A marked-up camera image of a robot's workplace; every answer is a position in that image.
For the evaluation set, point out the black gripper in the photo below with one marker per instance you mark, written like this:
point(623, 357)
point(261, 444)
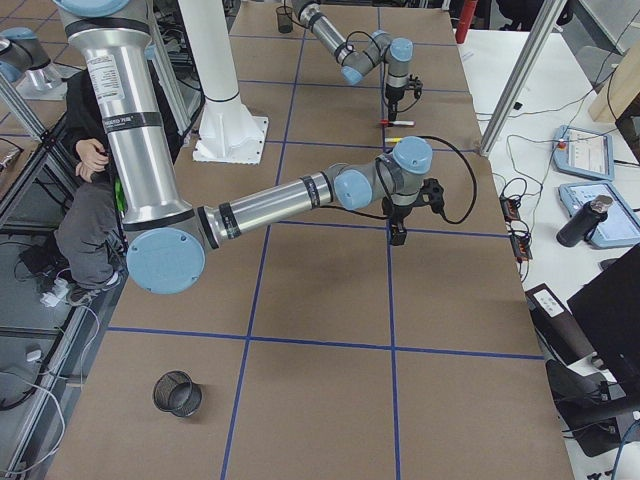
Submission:
point(400, 211)
point(394, 97)

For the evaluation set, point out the red white marker pen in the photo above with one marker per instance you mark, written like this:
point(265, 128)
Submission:
point(397, 123)

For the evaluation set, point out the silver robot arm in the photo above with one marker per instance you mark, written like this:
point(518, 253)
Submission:
point(359, 53)
point(168, 237)

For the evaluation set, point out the person's bare hand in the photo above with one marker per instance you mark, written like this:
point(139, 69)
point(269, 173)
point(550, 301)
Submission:
point(92, 158)

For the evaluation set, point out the orange usb hub upper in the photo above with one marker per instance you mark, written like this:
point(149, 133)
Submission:
point(510, 209)

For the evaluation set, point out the orange usb hub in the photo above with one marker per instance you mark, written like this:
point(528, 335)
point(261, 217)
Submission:
point(510, 209)
point(521, 248)

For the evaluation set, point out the orange usb hub lower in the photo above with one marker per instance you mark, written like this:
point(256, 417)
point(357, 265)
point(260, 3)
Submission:
point(521, 248)

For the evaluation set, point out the red fire extinguisher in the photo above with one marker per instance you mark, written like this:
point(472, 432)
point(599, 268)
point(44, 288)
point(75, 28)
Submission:
point(465, 19)

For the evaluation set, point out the black mesh pen cup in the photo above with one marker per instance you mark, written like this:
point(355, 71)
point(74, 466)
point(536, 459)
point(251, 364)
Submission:
point(176, 393)
point(284, 19)

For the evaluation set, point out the black box white label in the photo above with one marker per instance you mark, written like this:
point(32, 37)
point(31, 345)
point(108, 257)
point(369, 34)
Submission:
point(557, 325)

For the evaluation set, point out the black water bottle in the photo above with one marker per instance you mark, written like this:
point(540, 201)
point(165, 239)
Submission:
point(583, 223)

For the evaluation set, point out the blue teach pendant far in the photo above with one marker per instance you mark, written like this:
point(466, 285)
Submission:
point(583, 153)

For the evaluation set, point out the blue teach pendant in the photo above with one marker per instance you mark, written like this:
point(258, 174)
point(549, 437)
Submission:
point(621, 229)
point(583, 153)

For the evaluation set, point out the black computer monitor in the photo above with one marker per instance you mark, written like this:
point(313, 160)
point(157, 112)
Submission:
point(607, 311)

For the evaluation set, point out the blue teach pendant near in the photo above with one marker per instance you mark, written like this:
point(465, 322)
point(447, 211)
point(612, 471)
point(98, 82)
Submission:
point(621, 229)

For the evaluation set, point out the seated person in black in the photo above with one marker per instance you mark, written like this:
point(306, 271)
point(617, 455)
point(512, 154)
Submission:
point(82, 234)

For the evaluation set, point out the white power strip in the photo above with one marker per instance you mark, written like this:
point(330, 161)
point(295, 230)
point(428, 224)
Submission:
point(56, 294)

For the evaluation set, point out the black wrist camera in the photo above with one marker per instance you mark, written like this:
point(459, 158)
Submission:
point(415, 86)
point(433, 195)

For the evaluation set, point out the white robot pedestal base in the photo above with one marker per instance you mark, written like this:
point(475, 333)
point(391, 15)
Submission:
point(228, 132)

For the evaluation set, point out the aluminium frame post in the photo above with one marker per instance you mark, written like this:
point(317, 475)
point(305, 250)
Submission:
point(540, 24)

